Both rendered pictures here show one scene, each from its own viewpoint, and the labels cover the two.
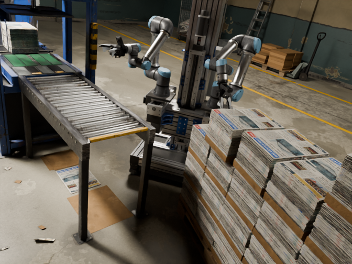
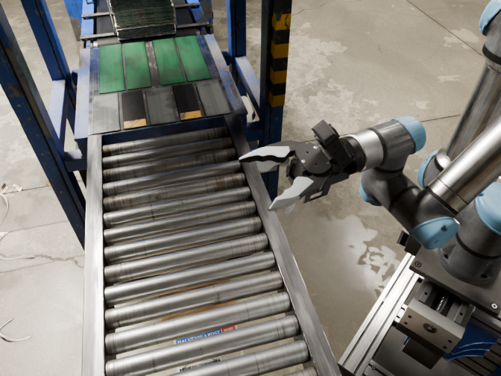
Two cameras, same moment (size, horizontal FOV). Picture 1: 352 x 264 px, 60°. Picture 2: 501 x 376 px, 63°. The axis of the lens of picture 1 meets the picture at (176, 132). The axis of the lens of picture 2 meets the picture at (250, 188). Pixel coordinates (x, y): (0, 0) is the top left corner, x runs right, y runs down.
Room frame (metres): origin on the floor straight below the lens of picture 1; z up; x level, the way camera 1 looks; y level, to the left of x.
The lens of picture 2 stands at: (1.80, 0.39, 1.72)
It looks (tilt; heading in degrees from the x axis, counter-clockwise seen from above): 46 degrees down; 29
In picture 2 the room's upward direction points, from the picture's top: straight up
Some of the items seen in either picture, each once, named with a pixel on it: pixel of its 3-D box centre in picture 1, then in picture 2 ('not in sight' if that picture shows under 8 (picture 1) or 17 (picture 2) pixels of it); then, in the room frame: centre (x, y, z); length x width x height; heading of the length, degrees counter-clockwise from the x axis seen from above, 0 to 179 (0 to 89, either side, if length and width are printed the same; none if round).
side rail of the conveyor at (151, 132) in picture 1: (107, 102); (282, 265); (2.41, 0.62, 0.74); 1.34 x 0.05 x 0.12; 44
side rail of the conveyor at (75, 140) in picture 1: (47, 110); (98, 308); (2.06, 0.99, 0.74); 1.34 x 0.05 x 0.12; 44
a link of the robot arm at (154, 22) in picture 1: (155, 48); (485, 115); (2.69, 0.30, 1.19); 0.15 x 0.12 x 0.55; 54
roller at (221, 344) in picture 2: (89, 111); (206, 348); (2.10, 0.67, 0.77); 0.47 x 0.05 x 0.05; 134
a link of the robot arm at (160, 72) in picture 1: (163, 76); (491, 216); (2.62, 0.19, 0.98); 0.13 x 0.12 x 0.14; 54
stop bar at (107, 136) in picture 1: (120, 134); not in sight; (1.75, 0.36, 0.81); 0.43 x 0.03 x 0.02; 134
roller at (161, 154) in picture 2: (55, 80); (169, 154); (2.62, 1.17, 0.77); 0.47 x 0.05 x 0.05; 134
